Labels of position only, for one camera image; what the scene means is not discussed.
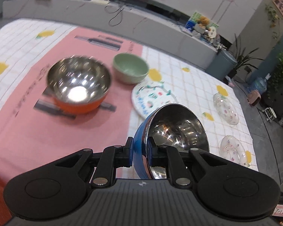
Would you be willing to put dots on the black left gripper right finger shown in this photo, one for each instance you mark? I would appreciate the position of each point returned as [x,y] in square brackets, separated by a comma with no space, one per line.
[174,163]

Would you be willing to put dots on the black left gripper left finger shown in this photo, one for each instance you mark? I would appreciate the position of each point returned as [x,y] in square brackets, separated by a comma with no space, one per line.
[107,162]

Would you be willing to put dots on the blue steel bowl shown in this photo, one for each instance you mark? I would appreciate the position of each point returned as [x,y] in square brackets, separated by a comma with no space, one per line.
[172,125]

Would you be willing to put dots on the clear glass plate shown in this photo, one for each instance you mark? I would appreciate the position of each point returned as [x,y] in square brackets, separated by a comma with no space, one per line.
[225,109]
[232,149]

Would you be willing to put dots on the white painted ceramic plate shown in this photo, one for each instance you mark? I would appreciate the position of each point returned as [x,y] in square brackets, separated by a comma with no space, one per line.
[148,96]

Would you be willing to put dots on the orange steel bowl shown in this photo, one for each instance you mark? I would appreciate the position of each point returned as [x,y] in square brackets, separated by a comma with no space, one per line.
[78,84]

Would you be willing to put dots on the green ceramic bowl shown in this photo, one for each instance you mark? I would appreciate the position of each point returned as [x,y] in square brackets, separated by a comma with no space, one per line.
[129,68]

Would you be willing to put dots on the pink bottle print mat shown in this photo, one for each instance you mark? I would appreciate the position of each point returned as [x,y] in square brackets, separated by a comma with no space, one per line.
[30,138]

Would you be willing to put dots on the pink small stool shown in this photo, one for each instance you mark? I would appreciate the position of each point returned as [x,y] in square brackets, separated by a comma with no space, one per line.
[253,97]

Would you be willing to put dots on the white small stool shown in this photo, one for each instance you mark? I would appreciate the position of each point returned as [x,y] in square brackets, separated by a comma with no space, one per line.
[270,114]

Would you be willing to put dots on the grey trash bin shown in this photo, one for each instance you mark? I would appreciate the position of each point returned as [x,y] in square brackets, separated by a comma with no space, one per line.
[221,65]

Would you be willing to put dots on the blue water jug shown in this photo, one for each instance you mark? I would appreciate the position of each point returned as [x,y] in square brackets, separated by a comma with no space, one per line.
[260,84]

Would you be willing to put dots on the tall potted plant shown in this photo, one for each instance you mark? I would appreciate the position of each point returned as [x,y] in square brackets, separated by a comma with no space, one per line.
[242,58]

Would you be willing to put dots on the grey tv cabinet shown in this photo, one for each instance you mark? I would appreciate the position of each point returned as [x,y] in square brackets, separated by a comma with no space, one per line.
[124,21]

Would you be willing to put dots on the teddy bear toy pile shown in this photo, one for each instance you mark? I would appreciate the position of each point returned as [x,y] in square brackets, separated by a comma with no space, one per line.
[203,28]

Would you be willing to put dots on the green bushy plant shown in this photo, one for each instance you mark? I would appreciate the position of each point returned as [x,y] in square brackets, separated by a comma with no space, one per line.
[276,79]

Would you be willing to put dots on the lemon checkered tablecloth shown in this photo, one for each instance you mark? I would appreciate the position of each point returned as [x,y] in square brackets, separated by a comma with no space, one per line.
[24,42]

